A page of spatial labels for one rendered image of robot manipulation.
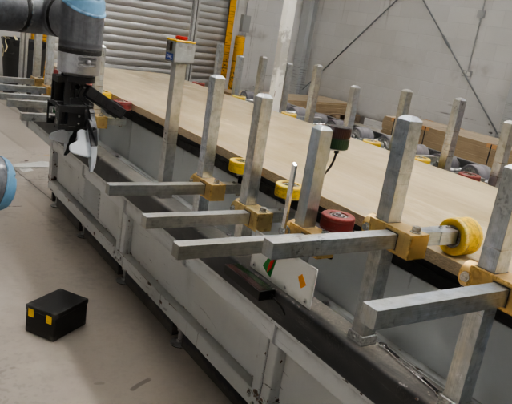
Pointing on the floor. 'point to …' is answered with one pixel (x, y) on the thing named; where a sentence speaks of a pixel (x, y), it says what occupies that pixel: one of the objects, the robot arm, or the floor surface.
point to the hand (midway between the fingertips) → (80, 163)
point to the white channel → (282, 52)
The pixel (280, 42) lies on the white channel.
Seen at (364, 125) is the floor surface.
